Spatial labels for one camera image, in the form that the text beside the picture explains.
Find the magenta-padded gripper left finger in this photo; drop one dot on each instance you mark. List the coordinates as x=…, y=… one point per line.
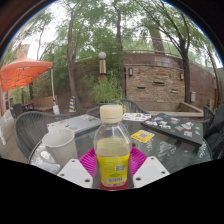
x=75, y=173

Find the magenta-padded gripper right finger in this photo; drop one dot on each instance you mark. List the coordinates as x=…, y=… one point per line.
x=150, y=171

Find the clear bottle with yellow label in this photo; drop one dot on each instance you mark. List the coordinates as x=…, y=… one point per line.
x=111, y=150

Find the white ceramic mug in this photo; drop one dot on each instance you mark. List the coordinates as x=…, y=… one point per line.
x=60, y=146

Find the yellow card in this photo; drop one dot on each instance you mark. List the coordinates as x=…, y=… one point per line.
x=143, y=136

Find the black laptop with stickers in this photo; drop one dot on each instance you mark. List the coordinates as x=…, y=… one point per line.
x=173, y=128

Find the silver laptop with stickers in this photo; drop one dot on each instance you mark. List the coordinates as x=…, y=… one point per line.
x=76, y=124

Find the white sticker sheet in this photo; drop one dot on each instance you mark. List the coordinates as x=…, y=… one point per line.
x=136, y=116

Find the blue and yellow striped cone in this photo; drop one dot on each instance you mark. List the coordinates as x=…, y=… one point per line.
x=72, y=105

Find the black backpack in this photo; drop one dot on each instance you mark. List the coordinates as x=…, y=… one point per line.
x=216, y=133

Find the wooden bench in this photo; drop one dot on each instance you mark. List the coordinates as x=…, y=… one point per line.
x=43, y=101

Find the dark patio chair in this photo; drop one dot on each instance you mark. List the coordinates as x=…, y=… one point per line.
x=18, y=110

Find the green plant in blue pot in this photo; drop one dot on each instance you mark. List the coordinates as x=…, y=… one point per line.
x=106, y=90

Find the tall tree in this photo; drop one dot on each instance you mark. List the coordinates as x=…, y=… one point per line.
x=70, y=66
x=118, y=30
x=186, y=76

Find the orange parasol with white pole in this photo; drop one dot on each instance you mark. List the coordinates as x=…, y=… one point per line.
x=23, y=70

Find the grey wall box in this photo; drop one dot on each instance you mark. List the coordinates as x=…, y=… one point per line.
x=193, y=96

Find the black wall lamp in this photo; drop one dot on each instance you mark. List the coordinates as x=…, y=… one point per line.
x=130, y=72
x=182, y=76

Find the lamp post with white globe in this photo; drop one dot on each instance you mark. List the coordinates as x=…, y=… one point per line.
x=102, y=65

